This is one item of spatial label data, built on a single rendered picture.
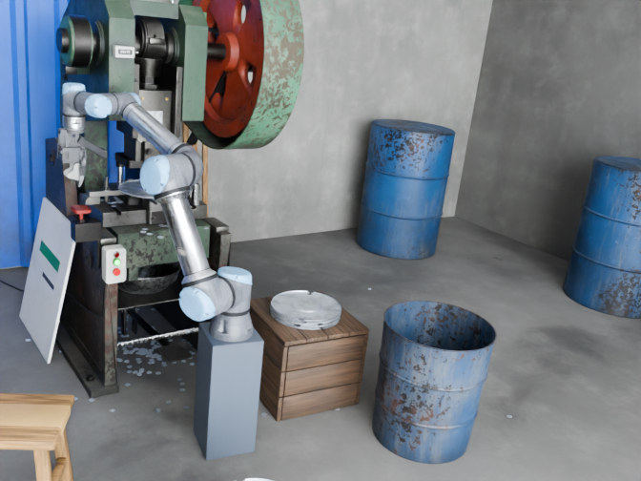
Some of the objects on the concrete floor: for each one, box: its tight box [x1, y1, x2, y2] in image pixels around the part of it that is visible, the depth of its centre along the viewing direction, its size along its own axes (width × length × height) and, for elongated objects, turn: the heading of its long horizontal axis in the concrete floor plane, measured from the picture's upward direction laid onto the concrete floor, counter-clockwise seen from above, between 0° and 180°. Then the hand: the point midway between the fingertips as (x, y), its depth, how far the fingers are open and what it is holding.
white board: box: [19, 198, 75, 364], centre depth 292 cm, size 14×50×59 cm, turn 18°
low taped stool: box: [0, 393, 74, 481], centre depth 194 cm, size 34×24×34 cm
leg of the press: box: [46, 137, 118, 398], centre depth 281 cm, size 92×12×90 cm, turn 18°
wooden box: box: [250, 291, 369, 422], centre depth 276 cm, size 40×38×35 cm
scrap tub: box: [372, 301, 497, 464], centre depth 252 cm, size 42×42×48 cm
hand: (80, 182), depth 237 cm, fingers closed
